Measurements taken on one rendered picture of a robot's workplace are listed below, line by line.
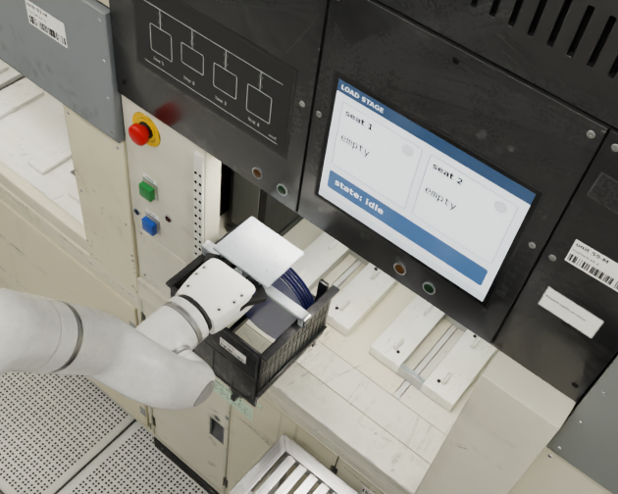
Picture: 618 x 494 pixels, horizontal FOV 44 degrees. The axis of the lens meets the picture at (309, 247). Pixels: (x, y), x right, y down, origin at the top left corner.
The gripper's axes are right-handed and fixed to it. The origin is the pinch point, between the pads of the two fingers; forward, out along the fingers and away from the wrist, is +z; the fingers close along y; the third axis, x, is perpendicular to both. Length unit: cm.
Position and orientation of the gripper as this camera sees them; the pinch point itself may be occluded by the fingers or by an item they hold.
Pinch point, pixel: (256, 259)
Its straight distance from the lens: 130.8
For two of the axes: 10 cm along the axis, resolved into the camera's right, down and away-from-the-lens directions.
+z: 6.2, -5.6, 5.5
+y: 7.8, 5.4, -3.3
